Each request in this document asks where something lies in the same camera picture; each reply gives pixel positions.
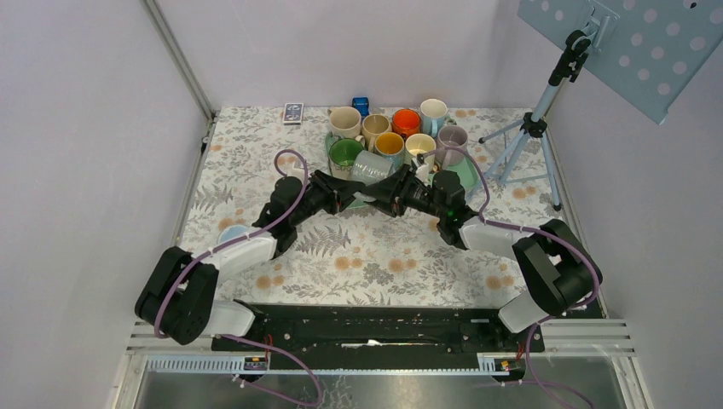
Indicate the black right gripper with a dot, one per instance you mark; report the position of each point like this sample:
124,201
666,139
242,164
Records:
386,192

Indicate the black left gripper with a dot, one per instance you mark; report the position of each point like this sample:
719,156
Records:
341,189

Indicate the grey mug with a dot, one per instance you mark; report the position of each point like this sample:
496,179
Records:
370,168

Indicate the beige cartoon print mug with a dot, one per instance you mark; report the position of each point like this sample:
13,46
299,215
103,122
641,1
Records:
342,155

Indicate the blue butterfly mug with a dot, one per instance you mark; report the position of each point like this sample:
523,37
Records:
390,146

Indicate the cream yellow mug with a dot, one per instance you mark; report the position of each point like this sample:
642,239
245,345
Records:
417,144

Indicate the beige seahorse print mug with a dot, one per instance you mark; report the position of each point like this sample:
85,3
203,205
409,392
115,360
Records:
345,122

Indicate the round beige glazed mug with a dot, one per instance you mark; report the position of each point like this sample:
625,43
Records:
372,126

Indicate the orange mug with black handle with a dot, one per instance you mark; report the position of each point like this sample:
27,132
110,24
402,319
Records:
406,122

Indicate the lilac mug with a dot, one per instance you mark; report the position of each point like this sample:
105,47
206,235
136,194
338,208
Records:
451,140

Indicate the light blue faceted mug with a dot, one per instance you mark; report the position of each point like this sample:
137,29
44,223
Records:
434,115

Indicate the pale blue ribbed mug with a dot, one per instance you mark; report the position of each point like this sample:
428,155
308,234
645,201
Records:
232,232

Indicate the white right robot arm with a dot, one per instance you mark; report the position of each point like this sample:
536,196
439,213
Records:
558,272

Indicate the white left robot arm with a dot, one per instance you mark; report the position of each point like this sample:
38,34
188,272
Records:
179,298

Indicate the floral tablecloth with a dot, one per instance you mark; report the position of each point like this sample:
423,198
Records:
357,257

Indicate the green floral bird tray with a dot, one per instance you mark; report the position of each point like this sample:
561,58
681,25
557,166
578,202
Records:
465,170

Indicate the blue toy car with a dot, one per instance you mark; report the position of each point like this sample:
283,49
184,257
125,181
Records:
362,105

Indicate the playing card box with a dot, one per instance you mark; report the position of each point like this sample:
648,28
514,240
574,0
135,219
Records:
293,113

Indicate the light blue tripod stand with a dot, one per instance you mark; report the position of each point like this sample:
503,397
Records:
533,125

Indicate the blue dotted panel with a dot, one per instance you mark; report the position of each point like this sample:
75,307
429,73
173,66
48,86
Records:
647,51

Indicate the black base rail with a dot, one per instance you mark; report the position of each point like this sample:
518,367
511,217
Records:
335,335

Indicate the white slotted cable duct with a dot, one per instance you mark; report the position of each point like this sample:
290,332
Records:
256,365

